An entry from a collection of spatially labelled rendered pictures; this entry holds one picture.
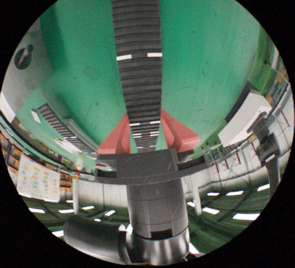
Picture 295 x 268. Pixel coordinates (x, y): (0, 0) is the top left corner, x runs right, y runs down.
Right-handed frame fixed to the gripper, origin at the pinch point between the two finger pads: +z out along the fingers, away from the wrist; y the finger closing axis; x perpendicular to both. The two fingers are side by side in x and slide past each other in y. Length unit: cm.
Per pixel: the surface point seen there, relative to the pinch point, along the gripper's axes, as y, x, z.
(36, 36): 13.8, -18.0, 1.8
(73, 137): 17.4, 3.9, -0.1
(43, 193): 287, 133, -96
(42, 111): 19.6, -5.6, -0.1
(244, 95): -37.1, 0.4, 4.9
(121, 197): 368, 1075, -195
